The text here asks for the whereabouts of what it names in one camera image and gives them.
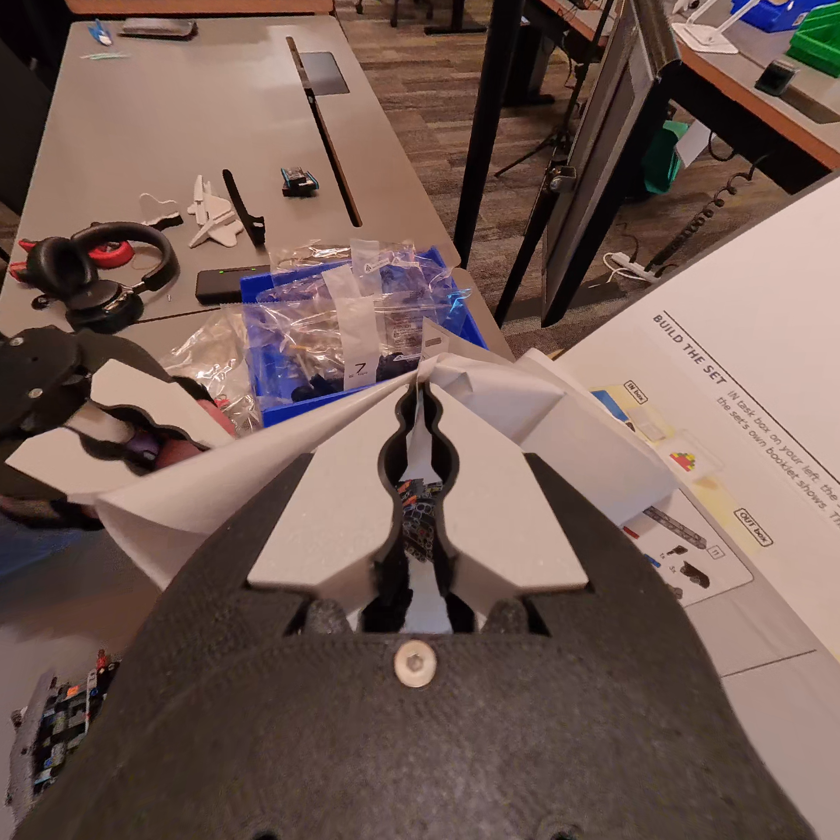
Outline person's left hand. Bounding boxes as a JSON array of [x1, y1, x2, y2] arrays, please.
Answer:
[[154, 400, 237, 470]]

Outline white task sheet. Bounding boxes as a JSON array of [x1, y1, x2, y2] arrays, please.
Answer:
[[554, 174, 840, 840]]

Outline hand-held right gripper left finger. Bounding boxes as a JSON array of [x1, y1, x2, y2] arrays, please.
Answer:
[[246, 384, 421, 634]]

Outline white power strip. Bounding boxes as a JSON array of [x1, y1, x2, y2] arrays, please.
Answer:
[[604, 251, 660, 284]]

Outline white foam piece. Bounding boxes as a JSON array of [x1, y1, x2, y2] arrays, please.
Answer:
[[139, 192, 185, 232]]

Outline black desk leg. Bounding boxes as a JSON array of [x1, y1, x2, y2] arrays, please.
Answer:
[[453, 0, 526, 270]]

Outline black power bank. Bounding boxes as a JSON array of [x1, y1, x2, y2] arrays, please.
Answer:
[[196, 266, 271, 305]]

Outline dark phone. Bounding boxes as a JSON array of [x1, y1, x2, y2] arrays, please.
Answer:
[[120, 18, 198, 42]]

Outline black tripod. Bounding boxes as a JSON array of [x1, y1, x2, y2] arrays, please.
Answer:
[[493, 66, 592, 178]]

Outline green storage bin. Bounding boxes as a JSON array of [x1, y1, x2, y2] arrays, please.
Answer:
[[643, 121, 690, 194], [786, 3, 840, 70]]

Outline grey partition panel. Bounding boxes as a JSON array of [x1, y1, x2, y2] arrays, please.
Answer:
[[541, 0, 683, 329]]

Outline small black box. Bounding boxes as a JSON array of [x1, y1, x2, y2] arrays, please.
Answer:
[[755, 60, 798, 96]]

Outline white desk stand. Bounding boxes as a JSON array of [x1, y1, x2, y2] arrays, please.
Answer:
[[672, 0, 756, 55]]

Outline black headphones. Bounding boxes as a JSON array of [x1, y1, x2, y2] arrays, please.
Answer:
[[16, 222, 181, 332]]

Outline lego instruction booklet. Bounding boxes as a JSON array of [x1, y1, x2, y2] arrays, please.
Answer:
[[95, 351, 680, 631]]

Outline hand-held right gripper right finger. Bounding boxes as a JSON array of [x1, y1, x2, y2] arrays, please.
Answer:
[[423, 384, 589, 634]]

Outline partly built lego car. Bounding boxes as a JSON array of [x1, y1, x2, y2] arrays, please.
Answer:
[[7, 650, 122, 808]]

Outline blue storage bin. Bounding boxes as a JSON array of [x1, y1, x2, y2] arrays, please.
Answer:
[[730, 0, 818, 32]]

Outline white toy jet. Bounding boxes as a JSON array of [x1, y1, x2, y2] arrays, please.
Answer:
[[187, 175, 245, 249]]

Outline red tape roll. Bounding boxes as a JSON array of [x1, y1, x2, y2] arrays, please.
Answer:
[[85, 239, 135, 269]]

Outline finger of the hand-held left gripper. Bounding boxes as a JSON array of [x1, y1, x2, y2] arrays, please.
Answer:
[[5, 423, 211, 503], [88, 357, 231, 454]]

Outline blue parts bin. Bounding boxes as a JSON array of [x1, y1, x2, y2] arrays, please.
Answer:
[[239, 246, 490, 427]]

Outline black strap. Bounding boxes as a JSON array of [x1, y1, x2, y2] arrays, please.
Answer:
[[222, 169, 266, 247]]

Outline pile of clear parts bags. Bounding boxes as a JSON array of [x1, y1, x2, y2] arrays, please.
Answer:
[[161, 239, 473, 434]]

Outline coiled black cable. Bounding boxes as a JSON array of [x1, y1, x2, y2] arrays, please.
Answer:
[[646, 172, 756, 273]]

